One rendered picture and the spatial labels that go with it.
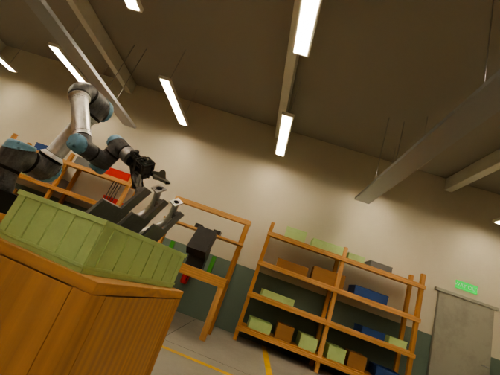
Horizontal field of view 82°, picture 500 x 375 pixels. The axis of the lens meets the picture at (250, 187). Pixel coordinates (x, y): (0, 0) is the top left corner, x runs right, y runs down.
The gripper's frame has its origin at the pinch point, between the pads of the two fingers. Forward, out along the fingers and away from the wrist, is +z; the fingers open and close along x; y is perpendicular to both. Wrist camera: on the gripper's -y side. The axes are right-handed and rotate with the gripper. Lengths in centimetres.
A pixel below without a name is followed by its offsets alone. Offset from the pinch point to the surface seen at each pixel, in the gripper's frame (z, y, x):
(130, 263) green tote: 21.7, -11.1, -24.2
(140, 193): 6.9, 8.4, -14.6
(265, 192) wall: -118, -253, 451
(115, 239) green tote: 17.9, 2.2, -30.1
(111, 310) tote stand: 33, -12, -38
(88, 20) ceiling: -521, -89, 249
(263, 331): 72, -366, 277
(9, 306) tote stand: 15, -14, -59
